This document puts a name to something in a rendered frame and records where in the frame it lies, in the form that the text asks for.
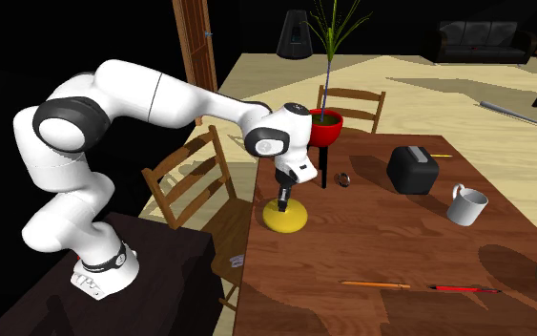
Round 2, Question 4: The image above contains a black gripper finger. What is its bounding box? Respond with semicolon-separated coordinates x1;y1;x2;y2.
278;187;293;213

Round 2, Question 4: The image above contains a white mug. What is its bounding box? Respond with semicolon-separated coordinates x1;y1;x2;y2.
445;183;489;227

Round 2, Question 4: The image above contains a dark robot stand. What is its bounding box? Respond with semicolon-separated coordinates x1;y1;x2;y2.
0;212;225;336

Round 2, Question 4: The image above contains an orange pencil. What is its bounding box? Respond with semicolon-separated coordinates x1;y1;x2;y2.
339;280;411;289

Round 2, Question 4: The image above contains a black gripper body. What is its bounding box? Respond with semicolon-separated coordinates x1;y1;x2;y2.
275;169;299;194

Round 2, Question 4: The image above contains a red pen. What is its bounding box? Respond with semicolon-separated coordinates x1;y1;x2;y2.
427;284;502;294

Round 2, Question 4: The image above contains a wooden door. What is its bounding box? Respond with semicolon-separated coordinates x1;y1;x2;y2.
171;0;219;127

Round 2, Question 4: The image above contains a grey baseball bat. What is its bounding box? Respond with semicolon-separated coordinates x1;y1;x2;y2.
479;100;537;135

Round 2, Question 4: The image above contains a black cone-shaped appliance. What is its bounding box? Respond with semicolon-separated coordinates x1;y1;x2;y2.
276;10;315;61

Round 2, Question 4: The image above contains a red potted plant on stand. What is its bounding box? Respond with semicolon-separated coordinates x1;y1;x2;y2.
301;0;373;190

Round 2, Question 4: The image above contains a yellow dome-shaped object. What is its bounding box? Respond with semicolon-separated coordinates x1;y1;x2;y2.
261;198;309;234

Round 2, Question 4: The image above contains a black toaster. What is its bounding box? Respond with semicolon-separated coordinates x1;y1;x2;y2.
385;145;441;196

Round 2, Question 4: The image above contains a black sofa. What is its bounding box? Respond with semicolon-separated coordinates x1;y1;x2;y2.
420;20;537;65

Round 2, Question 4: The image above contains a wooden slat-back chair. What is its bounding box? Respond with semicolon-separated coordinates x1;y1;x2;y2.
316;84;387;135
141;124;254;312

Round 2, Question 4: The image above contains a wooden dining table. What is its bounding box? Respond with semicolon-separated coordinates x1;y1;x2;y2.
232;131;537;336

